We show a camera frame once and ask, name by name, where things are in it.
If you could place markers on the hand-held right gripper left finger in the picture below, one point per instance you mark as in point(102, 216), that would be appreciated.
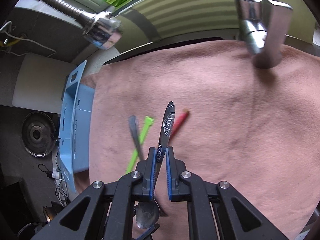
point(151, 187)

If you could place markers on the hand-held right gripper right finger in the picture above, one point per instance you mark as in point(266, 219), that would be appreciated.
point(169, 180)

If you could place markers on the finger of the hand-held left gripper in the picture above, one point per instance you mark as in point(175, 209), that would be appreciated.
point(151, 231)

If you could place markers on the green plastic utensil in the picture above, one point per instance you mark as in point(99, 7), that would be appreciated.
point(142, 135)

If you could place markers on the red wooden chopstick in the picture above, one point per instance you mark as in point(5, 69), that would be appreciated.
point(180, 122)

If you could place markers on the blue plastic drain basket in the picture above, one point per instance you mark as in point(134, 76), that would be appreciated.
point(81, 130)

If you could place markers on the pink towel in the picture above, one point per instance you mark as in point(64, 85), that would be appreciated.
point(225, 130)

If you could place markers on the small black device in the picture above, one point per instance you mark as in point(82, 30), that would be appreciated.
point(55, 136)

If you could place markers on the steel pot lid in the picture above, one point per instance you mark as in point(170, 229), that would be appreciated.
point(37, 135)

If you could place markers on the white cutting board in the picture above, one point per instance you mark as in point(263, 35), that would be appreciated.
point(42, 82)

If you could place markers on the green ribbed splash guard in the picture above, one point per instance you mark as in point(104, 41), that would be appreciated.
point(190, 12)

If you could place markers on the chrome kitchen faucet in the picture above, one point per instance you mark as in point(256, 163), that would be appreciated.
point(252, 32)

